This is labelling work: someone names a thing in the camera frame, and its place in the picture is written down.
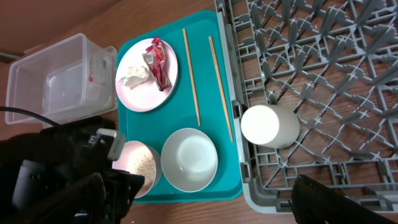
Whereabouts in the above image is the grey dishwasher rack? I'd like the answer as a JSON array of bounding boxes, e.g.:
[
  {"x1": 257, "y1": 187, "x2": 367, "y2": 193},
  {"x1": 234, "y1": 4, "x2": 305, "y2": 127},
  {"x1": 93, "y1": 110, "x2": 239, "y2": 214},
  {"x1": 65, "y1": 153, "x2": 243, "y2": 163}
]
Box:
[{"x1": 215, "y1": 0, "x2": 397, "y2": 213}]

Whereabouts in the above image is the left wooden chopstick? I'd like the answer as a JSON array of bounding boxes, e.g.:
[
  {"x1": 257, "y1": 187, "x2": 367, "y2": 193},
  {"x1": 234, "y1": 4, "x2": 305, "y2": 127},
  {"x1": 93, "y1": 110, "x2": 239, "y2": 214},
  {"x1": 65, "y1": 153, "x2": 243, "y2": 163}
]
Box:
[{"x1": 182, "y1": 28, "x2": 201, "y2": 126}]

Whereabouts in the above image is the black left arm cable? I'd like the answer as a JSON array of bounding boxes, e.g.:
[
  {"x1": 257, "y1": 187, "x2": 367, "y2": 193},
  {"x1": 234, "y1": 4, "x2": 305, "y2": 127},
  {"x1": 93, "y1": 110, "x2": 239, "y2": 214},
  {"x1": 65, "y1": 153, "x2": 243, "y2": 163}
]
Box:
[{"x1": 0, "y1": 106, "x2": 62, "y2": 128}]

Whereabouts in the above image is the white tissue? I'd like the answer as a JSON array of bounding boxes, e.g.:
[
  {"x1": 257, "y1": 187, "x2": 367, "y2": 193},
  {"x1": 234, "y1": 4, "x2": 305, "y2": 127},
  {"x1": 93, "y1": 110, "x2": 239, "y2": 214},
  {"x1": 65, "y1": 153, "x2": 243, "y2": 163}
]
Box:
[{"x1": 119, "y1": 65, "x2": 150, "y2": 89}]

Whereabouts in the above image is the wooden chopstick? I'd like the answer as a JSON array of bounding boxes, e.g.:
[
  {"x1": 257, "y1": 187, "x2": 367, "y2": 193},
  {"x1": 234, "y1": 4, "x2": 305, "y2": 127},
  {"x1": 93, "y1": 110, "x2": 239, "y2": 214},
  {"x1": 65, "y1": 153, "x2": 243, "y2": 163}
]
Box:
[
  {"x1": 182, "y1": 28, "x2": 201, "y2": 126},
  {"x1": 208, "y1": 36, "x2": 234, "y2": 142}
]

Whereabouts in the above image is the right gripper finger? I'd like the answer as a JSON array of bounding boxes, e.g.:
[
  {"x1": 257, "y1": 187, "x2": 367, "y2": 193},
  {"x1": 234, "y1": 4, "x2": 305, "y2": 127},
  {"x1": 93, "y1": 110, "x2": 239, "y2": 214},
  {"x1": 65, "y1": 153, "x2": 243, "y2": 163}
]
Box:
[{"x1": 290, "y1": 174, "x2": 394, "y2": 224}]

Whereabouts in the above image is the clear plastic bin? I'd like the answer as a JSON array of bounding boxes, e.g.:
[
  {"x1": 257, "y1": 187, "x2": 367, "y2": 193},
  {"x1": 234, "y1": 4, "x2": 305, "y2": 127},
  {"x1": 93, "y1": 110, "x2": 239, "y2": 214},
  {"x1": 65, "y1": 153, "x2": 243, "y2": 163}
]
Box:
[{"x1": 5, "y1": 34, "x2": 118, "y2": 124}]

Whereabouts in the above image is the red snack wrapper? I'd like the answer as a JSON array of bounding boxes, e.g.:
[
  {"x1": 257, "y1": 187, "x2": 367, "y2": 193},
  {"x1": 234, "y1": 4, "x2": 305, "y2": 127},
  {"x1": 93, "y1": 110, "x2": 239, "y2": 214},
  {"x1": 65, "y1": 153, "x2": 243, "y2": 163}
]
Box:
[{"x1": 142, "y1": 37, "x2": 172, "y2": 91}]

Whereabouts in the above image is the right wooden chopstick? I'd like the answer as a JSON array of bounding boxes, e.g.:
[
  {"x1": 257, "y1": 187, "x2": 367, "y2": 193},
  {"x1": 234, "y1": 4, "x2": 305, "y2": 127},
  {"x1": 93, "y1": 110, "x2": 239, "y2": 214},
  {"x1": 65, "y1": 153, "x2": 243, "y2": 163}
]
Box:
[{"x1": 208, "y1": 36, "x2": 234, "y2": 142}]

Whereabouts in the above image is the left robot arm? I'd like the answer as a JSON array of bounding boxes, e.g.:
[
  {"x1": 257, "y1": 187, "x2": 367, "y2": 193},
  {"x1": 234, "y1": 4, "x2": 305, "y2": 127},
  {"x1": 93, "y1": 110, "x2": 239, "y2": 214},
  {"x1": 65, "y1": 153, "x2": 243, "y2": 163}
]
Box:
[{"x1": 1, "y1": 116, "x2": 144, "y2": 223}]

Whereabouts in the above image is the teal serving tray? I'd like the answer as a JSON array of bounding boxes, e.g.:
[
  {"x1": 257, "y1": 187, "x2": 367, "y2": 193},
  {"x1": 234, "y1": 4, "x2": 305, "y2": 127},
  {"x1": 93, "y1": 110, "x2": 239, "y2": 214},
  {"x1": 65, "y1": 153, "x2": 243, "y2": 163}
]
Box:
[{"x1": 117, "y1": 11, "x2": 243, "y2": 203}]

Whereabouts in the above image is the small white dish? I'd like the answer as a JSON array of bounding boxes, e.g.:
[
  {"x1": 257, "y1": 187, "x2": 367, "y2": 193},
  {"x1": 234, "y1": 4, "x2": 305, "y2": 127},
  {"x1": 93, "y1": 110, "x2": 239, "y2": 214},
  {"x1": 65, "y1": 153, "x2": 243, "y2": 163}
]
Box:
[{"x1": 112, "y1": 141, "x2": 162, "y2": 198}]

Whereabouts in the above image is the white cup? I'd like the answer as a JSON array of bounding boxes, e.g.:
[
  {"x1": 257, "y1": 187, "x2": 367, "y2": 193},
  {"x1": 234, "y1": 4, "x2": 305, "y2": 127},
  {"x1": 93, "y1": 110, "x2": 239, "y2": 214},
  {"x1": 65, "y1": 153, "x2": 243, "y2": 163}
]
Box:
[{"x1": 241, "y1": 105, "x2": 300, "y2": 149}]

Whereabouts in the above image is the grey metal bowl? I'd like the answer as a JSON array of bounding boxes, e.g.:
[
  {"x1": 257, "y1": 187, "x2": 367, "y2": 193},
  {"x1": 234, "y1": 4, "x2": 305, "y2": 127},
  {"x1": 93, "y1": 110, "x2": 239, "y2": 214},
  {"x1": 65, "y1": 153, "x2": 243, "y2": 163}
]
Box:
[{"x1": 161, "y1": 128, "x2": 218, "y2": 192}]

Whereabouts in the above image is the large white plate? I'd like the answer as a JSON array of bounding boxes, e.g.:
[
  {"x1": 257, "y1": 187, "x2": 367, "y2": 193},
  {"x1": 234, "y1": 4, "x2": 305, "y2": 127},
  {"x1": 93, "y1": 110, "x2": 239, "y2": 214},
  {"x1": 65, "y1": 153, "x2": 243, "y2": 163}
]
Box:
[{"x1": 116, "y1": 38, "x2": 178, "y2": 112}]

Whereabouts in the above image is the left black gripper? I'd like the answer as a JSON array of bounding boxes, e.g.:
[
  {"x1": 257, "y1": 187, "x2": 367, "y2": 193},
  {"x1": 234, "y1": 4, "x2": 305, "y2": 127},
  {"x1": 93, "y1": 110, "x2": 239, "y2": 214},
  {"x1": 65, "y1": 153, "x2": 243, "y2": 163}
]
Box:
[{"x1": 73, "y1": 169, "x2": 145, "y2": 224}]

